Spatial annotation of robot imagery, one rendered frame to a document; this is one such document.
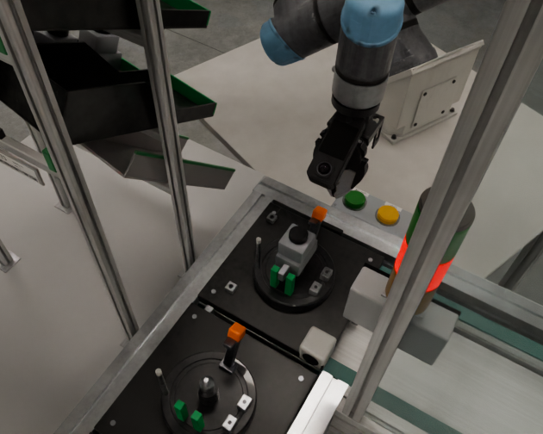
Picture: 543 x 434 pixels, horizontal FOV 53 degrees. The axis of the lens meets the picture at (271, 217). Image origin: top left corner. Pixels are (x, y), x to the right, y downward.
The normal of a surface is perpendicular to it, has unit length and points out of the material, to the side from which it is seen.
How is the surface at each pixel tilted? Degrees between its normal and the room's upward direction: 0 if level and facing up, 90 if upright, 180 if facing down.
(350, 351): 0
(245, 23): 0
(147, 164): 90
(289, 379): 0
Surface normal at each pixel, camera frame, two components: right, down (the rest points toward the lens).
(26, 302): 0.03, -0.61
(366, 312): -0.51, 0.67
